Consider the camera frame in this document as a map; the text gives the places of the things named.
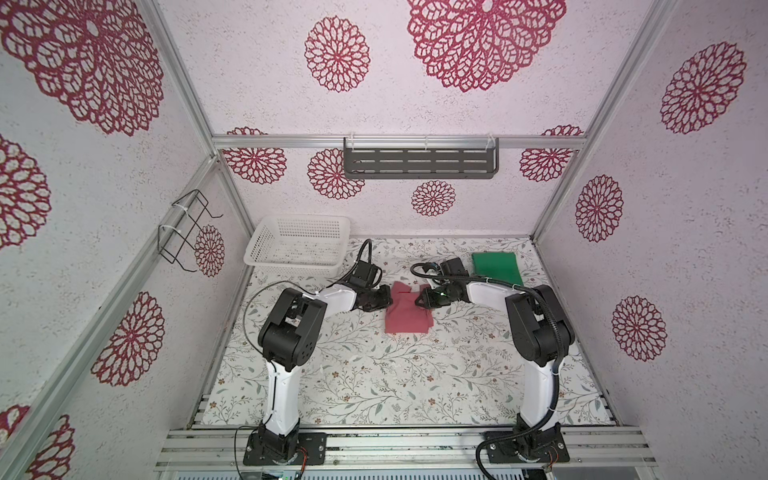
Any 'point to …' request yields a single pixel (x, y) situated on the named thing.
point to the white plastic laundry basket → (300, 245)
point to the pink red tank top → (404, 315)
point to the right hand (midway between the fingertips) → (417, 298)
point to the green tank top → (502, 266)
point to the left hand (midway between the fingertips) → (392, 304)
